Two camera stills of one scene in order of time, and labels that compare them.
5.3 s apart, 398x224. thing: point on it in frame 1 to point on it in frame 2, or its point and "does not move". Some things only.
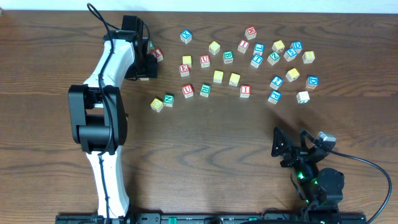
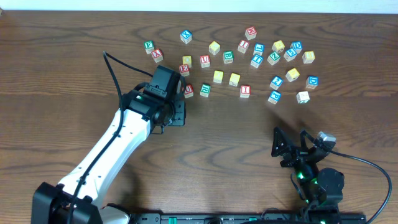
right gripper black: x=296 y=156 does not move
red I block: x=245 y=91 does not move
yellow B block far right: x=308 y=57 does not move
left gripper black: x=149 y=66 to x=180 y=112
